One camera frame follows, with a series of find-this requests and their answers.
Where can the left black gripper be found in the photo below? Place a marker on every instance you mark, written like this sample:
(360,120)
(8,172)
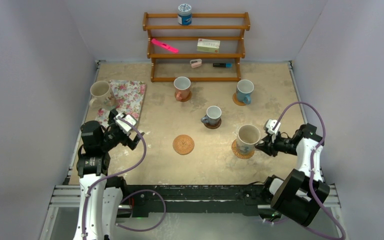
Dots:
(130,143)

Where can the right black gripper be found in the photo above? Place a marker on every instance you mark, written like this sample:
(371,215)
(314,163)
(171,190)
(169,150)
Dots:
(268,146)

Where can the blue mug white inside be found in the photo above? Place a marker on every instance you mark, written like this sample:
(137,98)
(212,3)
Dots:
(244,90)

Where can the small grey mug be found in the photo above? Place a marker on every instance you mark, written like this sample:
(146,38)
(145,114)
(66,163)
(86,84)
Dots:
(212,116)

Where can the brown orange mug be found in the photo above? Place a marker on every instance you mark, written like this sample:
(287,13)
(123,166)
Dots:
(182,86)

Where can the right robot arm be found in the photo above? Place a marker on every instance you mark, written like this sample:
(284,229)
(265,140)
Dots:
(294,197)

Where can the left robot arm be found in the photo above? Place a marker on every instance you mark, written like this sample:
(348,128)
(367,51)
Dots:
(101,194)

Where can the woven rattan coaster right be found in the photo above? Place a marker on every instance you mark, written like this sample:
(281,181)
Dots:
(237,153)

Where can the woven rattan coaster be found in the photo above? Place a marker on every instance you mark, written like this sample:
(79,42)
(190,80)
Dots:
(237,153)
(183,144)

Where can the light wooden coaster right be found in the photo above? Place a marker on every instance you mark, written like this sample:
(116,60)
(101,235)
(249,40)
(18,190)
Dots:
(236,101)

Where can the light wooden coaster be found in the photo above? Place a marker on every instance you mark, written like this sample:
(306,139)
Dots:
(188,97)
(236,101)

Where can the woven rattan coaster left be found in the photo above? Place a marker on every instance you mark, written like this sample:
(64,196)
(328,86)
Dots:
(183,144)

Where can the dark brown wooden coaster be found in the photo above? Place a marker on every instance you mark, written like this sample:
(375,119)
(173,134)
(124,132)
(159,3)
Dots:
(215,126)

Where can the light wooden coaster left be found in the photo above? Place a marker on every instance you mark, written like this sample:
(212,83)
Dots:
(188,97)

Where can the floral serving tray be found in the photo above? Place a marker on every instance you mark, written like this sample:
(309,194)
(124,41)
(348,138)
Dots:
(124,96)

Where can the beige floral mug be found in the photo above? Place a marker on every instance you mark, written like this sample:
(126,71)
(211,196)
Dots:
(102,96)

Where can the black blue marker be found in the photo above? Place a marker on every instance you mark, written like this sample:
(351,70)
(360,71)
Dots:
(222,65)

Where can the pink tape dispenser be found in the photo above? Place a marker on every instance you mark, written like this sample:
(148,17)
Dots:
(195,63)

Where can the pink marker pen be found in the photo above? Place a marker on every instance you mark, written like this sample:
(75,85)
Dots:
(164,46)

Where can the wooden three-tier shelf rack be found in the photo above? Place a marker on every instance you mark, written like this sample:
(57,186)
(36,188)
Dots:
(239,54)

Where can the green white small box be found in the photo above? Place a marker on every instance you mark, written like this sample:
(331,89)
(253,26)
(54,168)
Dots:
(208,45)

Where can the blue-lidded white jar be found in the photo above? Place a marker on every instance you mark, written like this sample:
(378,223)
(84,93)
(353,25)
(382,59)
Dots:
(184,14)

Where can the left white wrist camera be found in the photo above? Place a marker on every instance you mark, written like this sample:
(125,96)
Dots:
(125,122)

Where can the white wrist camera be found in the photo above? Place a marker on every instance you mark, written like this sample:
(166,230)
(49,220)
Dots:
(125,122)
(272,127)

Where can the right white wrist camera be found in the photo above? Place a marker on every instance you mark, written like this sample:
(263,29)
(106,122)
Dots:
(272,127)

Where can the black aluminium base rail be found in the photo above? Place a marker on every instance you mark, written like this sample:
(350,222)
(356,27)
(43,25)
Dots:
(248,200)

